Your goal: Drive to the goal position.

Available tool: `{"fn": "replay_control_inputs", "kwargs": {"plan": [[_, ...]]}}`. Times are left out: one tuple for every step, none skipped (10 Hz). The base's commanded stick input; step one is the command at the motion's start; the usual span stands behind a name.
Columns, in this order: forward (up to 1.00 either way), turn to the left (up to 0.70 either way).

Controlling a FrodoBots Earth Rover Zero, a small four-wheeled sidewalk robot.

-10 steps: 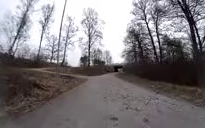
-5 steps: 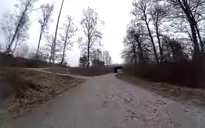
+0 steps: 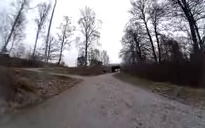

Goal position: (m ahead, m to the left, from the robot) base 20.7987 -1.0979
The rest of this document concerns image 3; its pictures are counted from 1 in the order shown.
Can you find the dark underpass bridge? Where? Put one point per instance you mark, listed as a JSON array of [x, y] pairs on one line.
[[115, 68]]

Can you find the brown grassy embankment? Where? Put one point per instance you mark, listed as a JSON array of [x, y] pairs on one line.
[[80, 70]]

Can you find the grey gravel path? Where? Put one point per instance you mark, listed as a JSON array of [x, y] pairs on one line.
[[103, 103]]

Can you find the group of bare trees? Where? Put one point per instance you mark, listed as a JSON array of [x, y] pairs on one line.
[[43, 36]]

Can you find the row of bare trees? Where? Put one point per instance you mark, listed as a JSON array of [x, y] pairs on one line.
[[163, 36]]

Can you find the dark hedge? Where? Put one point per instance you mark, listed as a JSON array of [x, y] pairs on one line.
[[170, 71]]

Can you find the leaf-strewn grass patch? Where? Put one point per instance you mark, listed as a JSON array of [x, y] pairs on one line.
[[26, 86]]

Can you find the leaf-strewn grass verge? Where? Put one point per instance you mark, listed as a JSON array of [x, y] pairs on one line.
[[176, 91]]

